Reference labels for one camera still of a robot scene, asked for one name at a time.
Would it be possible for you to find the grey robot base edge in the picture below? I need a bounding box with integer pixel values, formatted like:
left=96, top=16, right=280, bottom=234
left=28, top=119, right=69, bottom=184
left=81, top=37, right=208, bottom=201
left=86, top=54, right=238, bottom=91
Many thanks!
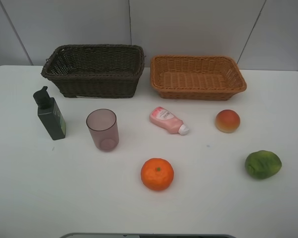
left=61, top=233, right=233, bottom=238

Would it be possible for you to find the light brown wicker basket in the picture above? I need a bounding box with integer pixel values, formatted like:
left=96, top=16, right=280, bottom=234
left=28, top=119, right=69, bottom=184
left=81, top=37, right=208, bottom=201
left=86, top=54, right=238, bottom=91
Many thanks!
left=150, top=55, right=247, bottom=101

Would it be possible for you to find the pink squeeze bottle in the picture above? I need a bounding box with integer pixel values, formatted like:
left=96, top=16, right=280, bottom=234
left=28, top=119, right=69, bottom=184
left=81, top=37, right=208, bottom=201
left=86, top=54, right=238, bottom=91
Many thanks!
left=149, top=107, right=189, bottom=135

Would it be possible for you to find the green lettuce head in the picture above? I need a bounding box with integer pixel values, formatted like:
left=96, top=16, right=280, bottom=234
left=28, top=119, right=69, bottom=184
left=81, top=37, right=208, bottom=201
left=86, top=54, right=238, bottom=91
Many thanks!
left=244, top=150, right=282, bottom=180

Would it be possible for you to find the red yellow peach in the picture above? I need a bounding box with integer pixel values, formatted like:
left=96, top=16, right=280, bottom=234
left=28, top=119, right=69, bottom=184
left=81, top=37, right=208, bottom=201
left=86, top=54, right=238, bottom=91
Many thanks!
left=215, top=110, right=240, bottom=133

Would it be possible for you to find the dark green pump bottle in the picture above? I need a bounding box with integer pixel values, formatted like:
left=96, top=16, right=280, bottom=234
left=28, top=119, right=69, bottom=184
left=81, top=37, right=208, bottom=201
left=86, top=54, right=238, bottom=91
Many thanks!
left=33, top=86, right=66, bottom=140

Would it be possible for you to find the dark brown wicker basket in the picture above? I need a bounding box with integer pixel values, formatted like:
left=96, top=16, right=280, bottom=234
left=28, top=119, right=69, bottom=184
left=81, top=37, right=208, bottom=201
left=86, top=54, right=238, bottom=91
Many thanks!
left=41, top=44, right=145, bottom=99

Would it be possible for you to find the translucent pink plastic cup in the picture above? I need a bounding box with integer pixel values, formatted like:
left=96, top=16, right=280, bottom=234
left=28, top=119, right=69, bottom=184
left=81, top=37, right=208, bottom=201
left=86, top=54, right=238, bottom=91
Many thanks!
left=86, top=109, right=119, bottom=152

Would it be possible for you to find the orange tangerine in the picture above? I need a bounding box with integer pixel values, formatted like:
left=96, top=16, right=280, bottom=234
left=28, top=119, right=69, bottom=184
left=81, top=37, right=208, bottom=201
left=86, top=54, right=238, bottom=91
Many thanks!
left=141, top=158, right=174, bottom=191

